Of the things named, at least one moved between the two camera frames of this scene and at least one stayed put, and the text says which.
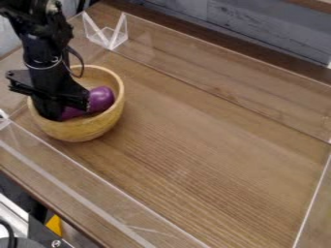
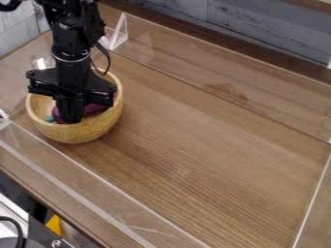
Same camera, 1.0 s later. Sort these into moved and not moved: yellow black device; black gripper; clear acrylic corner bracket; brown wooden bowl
Moved: black gripper
Not moved: yellow black device; brown wooden bowl; clear acrylic corner bracket
